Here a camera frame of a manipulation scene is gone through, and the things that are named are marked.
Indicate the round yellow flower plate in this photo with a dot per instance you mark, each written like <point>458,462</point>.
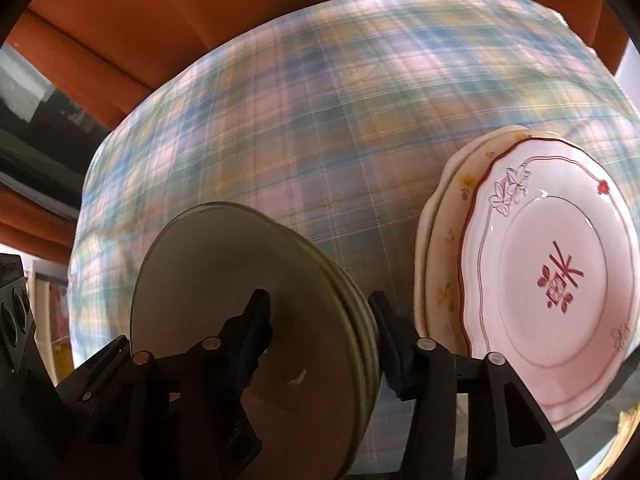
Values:
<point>450,220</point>

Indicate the plaid tablecloth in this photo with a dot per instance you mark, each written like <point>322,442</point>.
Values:
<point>325,110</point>

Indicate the scalloped yellow flower plate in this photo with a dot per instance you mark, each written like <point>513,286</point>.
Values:
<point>422,240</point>

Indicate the wide orange curtain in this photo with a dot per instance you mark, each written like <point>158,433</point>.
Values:
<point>200,10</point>

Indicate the narrow orange curtain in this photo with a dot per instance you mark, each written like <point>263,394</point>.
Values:
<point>30,222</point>

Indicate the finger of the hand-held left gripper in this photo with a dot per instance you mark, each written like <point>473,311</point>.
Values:
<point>95,370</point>

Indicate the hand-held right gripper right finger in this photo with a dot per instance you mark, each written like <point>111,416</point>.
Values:
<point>392,355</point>

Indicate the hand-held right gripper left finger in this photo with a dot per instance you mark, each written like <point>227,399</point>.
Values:
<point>255,332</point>

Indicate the small red print plate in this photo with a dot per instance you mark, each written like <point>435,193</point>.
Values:
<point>550,240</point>

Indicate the dark glass window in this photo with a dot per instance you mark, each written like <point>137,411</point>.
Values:
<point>40,110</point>

